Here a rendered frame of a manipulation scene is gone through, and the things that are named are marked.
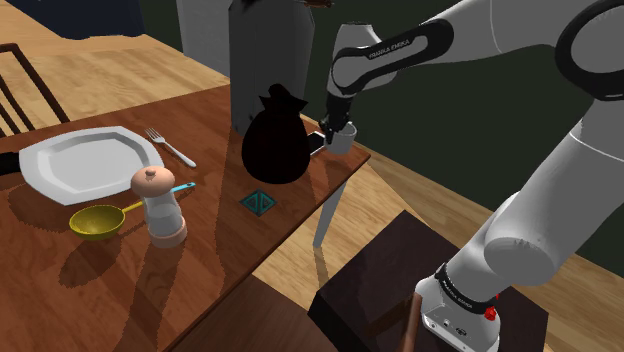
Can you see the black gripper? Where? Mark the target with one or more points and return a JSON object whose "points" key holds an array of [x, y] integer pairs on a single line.
{"points": [[338, 109]]}

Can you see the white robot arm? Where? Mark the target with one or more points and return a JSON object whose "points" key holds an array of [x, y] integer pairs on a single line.
{"points": [[546, 195]]}

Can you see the grey cup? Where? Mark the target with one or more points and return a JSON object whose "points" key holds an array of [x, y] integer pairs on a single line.
{"points": [[343, 141]]}

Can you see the black phone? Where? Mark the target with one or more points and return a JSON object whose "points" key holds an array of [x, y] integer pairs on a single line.
{"points": [[315, 143]]}

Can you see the black sack-shaped vase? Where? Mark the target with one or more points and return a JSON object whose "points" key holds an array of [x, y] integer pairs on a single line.
{"points": [[273, 146]]}

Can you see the grey cabinet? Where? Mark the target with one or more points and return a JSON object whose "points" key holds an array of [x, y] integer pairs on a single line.
{"points": [[268, 48]]}

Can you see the teal square coaster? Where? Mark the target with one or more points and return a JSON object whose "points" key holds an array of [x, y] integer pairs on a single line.
{"points": [[258, 202]]}

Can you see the silver fork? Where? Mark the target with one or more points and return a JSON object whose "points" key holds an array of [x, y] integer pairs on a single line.
{"points": [[173, 150]]}

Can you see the brown wooden table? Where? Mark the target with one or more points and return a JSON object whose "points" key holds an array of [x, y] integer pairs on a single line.
{"points": [[204, 244]]}

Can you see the pink and clear pepper mill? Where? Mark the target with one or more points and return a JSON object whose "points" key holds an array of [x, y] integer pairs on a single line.
{"points": [[162, 214]]}

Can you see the white octagonal plate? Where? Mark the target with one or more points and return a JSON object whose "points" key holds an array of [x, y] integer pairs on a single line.
{"points": [[83, 163]]}

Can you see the black flat object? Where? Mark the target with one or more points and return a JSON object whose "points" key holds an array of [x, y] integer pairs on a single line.
{"points": [[7, 163]]}

